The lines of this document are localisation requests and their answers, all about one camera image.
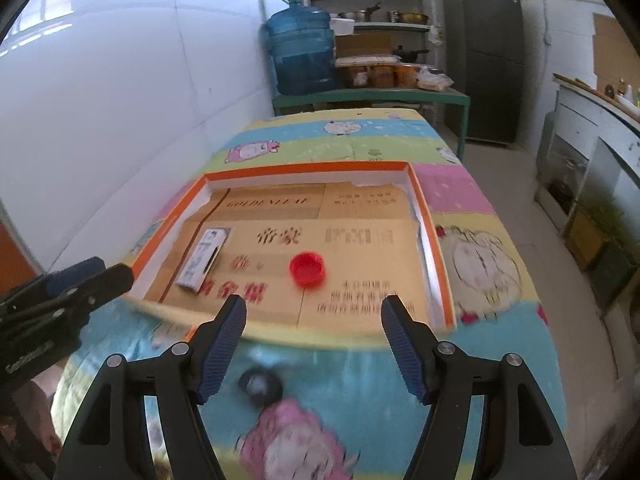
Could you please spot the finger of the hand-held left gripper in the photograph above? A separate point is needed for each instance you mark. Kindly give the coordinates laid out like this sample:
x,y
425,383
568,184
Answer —
x,y
75,274
107,285

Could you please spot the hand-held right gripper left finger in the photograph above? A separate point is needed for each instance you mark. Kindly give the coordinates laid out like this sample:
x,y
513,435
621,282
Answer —
x,y
222,350

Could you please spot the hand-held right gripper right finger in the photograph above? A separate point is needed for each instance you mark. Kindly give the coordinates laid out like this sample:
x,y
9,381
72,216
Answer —
x,y
405,355

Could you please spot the red bottle cap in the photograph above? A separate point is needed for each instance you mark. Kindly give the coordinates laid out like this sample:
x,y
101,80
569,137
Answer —
x,y
306,269

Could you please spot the orange rimmed cardboard box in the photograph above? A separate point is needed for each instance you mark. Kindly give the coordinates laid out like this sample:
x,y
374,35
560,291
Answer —
x,y
310,167

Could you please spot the dark round object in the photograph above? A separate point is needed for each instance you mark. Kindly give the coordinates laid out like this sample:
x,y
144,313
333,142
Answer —
x,y
260,385

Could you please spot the small white packet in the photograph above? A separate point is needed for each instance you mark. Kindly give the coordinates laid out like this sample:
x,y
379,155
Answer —
x,y
202,260

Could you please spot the printed cartoon blanket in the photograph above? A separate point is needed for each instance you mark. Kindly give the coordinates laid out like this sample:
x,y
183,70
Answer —
x,y
390,132

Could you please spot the green metal table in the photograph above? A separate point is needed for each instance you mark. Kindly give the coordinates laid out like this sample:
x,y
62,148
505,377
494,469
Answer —
x,y
370,95

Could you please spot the clear plastic bag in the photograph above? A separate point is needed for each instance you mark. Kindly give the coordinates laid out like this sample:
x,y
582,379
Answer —
x,y
435,80

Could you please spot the grey cabinet desk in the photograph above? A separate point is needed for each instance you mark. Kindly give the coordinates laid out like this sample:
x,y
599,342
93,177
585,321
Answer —
x,y
595,125

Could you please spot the black wok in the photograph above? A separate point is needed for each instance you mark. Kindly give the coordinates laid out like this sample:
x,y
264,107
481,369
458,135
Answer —
x,y
409,54

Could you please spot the blue water jug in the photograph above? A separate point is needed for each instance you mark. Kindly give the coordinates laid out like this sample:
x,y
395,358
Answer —
x,y
300,50

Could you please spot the dark grey fridge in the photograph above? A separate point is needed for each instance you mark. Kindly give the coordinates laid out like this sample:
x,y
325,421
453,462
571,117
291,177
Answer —
x,y
482,60

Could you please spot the brown cardboard box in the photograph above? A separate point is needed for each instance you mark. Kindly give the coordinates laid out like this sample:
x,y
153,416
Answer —
x,y
362,44

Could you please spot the metal bowl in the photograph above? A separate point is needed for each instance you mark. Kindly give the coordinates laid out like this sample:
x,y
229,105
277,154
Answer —
x,y
407,17

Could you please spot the metal pot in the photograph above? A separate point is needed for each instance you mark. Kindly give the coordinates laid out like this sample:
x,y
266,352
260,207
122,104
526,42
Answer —
x,y
357,16

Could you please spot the cardboard sheet on wall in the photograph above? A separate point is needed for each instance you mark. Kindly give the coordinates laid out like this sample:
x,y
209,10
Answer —
x,y
615,50

